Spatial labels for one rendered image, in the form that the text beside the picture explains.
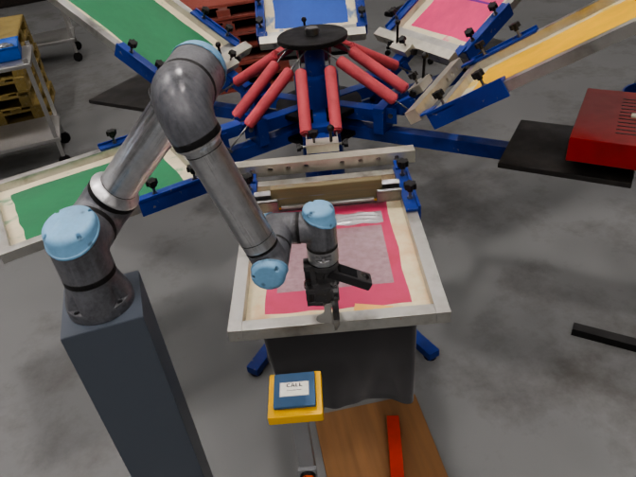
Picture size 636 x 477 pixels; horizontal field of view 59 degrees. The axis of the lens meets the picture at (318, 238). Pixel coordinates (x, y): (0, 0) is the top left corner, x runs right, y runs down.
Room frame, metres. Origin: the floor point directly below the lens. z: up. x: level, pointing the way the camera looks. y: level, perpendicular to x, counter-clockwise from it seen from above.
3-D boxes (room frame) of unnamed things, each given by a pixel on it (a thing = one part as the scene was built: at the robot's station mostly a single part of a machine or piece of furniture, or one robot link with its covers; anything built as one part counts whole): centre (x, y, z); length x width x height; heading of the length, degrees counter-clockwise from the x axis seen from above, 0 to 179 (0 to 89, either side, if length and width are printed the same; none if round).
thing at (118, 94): (2.84, 0.50, 0.91); 1.34 x 0.41 x 0.08; 58
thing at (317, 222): (1.07, -0.01, 1.30); 0.09 x 0.08 x 0.11; 83
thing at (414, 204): (1.67, -0.33, 0.98); 0.30 x 0.05 x 0.07; 178
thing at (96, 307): (1.00, 0.52, 1.25); 0.15 x 0.15 x 0.10
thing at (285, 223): (1.06, 0.09, 1.30); 0.11 x 0.11 x 0.08; 83
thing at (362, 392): (1.15, -0.03, 0.74); 0.45 x 0.03 x 0.43; 88
